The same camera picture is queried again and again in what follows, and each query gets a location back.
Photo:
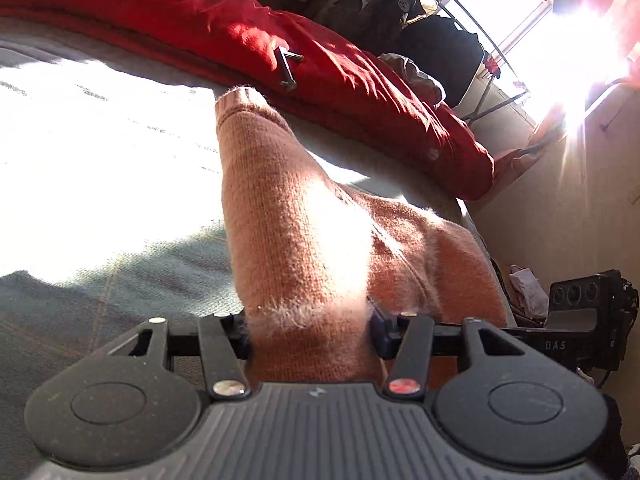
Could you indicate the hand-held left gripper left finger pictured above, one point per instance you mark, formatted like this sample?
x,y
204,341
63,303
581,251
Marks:
x,y
240,340

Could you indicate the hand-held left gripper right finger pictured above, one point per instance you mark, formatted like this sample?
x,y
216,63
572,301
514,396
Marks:
x,y
380,336

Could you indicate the salmon knit sweater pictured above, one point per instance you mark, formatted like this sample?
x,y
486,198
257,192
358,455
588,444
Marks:
x,y
300,240

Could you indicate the white crumpled cloth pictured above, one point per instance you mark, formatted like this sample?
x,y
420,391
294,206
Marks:
x,y
527,290

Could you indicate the beige crumpled garment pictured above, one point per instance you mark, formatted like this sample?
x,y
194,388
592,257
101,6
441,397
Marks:
x,y
415,77

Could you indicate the metal clamp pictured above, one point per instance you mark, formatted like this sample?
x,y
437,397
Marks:
x,y
286,67

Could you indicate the dark hanging jacket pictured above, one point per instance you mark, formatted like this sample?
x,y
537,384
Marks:
x,y
445,55

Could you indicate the red quilt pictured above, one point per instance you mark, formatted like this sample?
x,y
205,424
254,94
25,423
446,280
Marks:
x,y
250,35

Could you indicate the metal drying rack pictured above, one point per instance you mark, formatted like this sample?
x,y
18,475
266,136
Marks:
x,y
480,15

